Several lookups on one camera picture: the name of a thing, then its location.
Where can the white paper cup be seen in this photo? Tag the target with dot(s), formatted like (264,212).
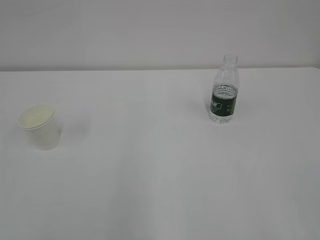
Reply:
(40,126)

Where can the clear water bottle green label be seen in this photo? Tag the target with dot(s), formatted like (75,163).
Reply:
(225,90)

